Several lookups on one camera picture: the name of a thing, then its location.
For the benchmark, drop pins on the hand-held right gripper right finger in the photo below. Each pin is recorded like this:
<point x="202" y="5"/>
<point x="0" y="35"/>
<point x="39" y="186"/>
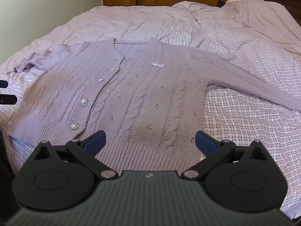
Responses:
<point x="205" y="143"/>

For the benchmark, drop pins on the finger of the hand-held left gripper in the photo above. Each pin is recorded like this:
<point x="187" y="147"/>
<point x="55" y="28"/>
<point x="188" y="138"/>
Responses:
<point x="8" y="99"/>
<point x="3" y="83"/>

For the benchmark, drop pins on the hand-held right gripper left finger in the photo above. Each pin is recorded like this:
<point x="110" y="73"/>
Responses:
<point x="95" y="142"/>

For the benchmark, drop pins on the lilac knitted cardigan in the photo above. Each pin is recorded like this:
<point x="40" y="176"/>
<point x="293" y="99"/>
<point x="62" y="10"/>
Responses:
<point x="145" y="94"/>

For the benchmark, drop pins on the bed with pink checked sheet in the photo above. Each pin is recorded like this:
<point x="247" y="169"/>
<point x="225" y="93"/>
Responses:
<point x="247" y="127"/>

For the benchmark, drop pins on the small dark object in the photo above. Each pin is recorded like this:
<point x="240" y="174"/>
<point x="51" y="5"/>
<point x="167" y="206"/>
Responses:
<point x="220" y="3"/>

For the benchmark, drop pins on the dark wooden headboard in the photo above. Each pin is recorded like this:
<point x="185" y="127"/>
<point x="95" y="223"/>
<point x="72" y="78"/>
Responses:
<point x="284" y="2"/>

